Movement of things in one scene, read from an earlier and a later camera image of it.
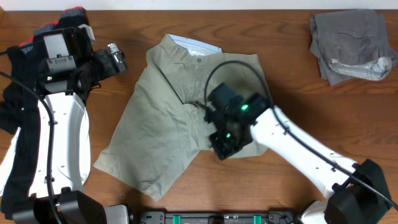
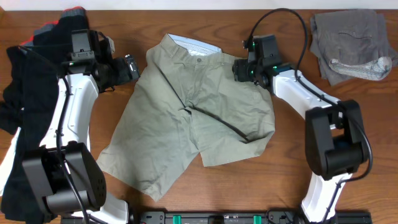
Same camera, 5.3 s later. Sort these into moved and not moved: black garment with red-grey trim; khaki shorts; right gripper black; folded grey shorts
Moved: right gripper black
Not moved: folded grey shorts; khaki shorts; black garment with red-grey trim
